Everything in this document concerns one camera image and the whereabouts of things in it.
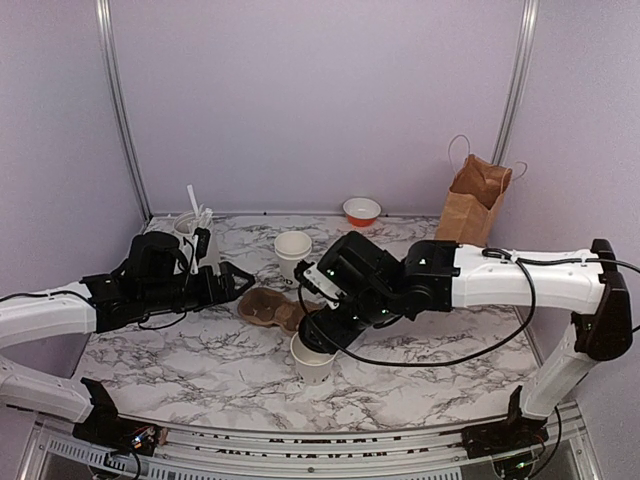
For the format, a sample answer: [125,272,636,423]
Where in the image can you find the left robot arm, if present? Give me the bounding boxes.
[1,228,255,456]

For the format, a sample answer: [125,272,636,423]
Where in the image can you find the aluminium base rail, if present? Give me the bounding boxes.
[16,403,602,479]

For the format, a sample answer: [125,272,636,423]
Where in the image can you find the brown paper bag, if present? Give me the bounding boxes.
[435,134,528,247]

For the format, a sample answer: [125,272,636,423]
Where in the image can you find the orange and white bowl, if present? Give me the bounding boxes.
[342,197,382,227]

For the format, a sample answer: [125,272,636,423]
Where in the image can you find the white cylindrical straw holder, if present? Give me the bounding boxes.
[173,208,221,276]

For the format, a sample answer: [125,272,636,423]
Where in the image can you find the stacked white paper cups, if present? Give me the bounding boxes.
[274,230,313,287]

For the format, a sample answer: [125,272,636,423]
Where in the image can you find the brown cardboard cup carrier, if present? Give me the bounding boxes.
[237,287,304,336]

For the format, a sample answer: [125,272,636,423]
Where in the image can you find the left aluminium frame post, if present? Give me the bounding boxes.
[95,0,152,224]

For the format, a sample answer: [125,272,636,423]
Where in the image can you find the aluminium frame post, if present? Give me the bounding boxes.
[491,0,540,165]
[95,0,152,224]

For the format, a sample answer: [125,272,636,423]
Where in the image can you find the short white wrapped straw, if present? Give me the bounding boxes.
[185,206,213,235]

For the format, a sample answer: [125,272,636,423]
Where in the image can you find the right aluminium frame post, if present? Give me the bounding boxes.
[491,0,540,165]

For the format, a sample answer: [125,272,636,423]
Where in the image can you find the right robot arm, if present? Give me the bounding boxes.
[294,232,634,459]

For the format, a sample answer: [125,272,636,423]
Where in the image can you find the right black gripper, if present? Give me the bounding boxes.
[306,287,401,355]

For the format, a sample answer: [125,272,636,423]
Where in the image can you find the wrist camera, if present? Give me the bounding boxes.
[294,260,345,303]
[191,228,211,274]

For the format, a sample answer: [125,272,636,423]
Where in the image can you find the tall white wrapped straw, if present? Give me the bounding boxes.
[187,184,200,218]

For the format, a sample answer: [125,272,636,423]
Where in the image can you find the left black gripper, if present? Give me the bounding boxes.
[141,261,256,314]

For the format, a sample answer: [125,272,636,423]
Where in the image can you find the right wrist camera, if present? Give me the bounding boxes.
[294,260,345,303]

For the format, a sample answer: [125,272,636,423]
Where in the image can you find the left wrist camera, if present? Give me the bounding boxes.
[191,228,211,274]

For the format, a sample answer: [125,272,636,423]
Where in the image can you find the white paper cup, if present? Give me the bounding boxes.
[290,333,336,386]

